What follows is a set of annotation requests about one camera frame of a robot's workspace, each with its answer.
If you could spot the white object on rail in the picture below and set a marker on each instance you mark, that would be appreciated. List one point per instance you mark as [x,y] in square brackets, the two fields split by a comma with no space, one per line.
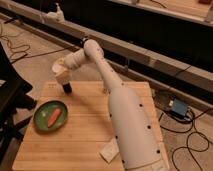
[58,15]

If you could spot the black chair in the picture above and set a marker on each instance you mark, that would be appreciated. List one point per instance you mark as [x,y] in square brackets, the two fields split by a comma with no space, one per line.
[13,95]

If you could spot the white sponge block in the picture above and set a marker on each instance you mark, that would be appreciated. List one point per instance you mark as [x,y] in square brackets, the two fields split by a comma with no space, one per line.
[109,151]

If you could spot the orange carrot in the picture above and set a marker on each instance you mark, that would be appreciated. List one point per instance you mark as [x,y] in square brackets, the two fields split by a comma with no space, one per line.
[53,117]

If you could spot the green plate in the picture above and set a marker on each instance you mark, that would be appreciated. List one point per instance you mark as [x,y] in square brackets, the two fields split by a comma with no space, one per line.
[43,113]

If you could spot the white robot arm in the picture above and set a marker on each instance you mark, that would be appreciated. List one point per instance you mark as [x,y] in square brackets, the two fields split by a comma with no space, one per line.
[137,144]

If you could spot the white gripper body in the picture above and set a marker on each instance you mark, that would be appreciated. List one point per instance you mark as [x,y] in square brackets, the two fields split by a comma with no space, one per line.
[67,62]

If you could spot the blue power box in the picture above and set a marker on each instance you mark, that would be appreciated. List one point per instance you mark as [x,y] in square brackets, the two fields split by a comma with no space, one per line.
[178,108]

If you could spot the black eraser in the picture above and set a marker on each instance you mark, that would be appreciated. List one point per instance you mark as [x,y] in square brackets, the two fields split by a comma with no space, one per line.
[67,88]

